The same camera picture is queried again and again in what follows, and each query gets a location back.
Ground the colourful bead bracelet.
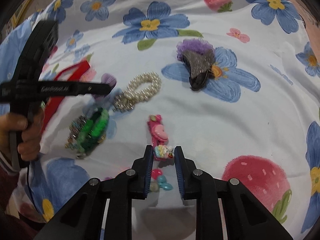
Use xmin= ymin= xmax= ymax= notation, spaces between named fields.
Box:
xmin=149 ymin=168 xmax=174 ymax=193

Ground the pink cartoon hair clip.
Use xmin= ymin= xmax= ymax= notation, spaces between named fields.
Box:
xmin=147 ymin=114 xmax=174 ymax=161

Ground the silver chain beaded bracelet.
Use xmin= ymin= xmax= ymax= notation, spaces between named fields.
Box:
xmin=64 ymin=114 xmax=87 ymax=153

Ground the green braided bracelet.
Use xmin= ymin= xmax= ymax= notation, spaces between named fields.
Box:
xmin=76 ymin=106 xmax=111 ymax=156

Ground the purple bow hair tie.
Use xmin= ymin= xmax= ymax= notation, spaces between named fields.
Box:
xmin=82 ymin=73 xmax=118 ymax=116

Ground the left hand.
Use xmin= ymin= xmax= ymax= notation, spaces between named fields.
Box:
xmin=1 ymin=108 xmax=44 ymax=161

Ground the red tray box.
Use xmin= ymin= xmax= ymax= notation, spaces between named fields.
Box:
xmin=41 ymin=60 xmax=91 ymax=133

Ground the red white sleeve cuff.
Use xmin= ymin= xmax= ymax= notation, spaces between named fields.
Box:
xmin=0 ymin=152 xmax=20 ymax=181

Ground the floral white bedsheet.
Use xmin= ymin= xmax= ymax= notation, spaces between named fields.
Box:
xmin=1 ymin=0 xmax=319 ymax=239

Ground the glitter grey claw clip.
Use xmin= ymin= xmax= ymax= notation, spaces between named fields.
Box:
xmin=182 ymin=49 xmax=215 ymax=91

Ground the purple flower scrunchie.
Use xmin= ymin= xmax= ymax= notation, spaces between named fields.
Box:
xmin=176 ymin=38 xmax=215 ymax=61

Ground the pearl bracelet gold charm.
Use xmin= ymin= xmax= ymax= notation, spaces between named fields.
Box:
xmin=113 ymin=72 xmax=162 ymax=112

